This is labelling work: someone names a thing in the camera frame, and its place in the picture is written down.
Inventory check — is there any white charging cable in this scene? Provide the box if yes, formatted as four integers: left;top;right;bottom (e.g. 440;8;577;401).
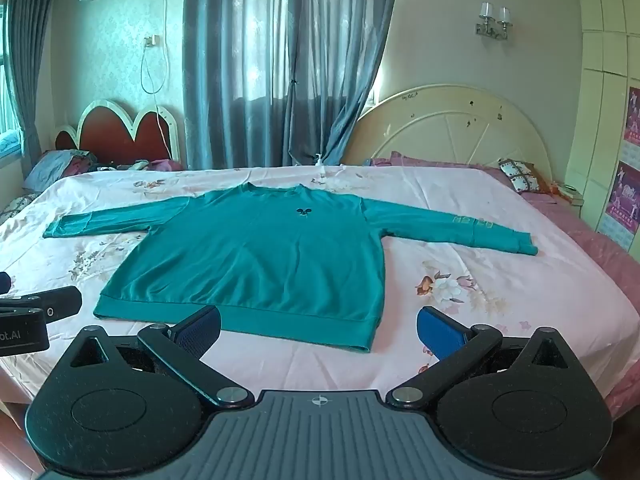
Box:
140;37;174;161

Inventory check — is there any blue printed pillow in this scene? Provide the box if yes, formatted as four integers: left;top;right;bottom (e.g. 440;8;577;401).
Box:
22;150;98;193

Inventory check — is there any teal long-sleeve sweatshirt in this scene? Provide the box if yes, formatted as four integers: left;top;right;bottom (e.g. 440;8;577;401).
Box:
42;183;540;353

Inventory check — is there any red scalloped headboard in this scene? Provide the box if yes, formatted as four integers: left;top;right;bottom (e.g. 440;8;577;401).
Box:
54;100;182;171

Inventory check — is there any pink floral bedsheet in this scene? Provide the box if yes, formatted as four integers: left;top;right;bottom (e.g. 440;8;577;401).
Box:
0;164;628;411

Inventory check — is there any window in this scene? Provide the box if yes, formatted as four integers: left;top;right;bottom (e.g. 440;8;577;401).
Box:
0;2;23;161

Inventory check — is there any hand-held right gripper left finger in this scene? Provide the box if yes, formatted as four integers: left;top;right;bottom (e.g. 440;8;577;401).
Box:
66;305;254;409

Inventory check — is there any pile of pink clothes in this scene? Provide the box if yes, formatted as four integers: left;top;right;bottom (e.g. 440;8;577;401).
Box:
95;158;184;174

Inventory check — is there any cream nightstand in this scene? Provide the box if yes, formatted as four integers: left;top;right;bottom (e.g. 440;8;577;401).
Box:
554;182;586;209

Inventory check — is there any twin glass wall lamp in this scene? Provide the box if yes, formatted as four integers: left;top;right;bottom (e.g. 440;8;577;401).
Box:
475;1;513;41

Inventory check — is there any cream panelled wardrobe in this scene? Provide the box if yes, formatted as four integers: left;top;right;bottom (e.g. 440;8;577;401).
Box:
570;0;640;253

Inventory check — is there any grey-blue side curtain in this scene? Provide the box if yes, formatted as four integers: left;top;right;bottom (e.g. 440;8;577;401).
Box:
5;0;63;161

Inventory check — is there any purple wall poster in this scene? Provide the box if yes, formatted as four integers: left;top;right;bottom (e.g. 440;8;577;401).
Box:
622;86;640;149
606;160;640;252

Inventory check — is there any patterned brown pillow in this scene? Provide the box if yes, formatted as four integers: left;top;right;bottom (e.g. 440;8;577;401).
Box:
497;158;547;194

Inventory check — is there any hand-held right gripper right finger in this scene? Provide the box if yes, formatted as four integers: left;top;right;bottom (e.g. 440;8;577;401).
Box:
386;306;575;409

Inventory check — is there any cream round headboard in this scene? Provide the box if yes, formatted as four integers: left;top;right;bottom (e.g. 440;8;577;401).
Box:
342;84;566;183

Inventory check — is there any grey-blue sheer curtain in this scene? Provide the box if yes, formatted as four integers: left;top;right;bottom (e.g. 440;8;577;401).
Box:
182;0;403;171

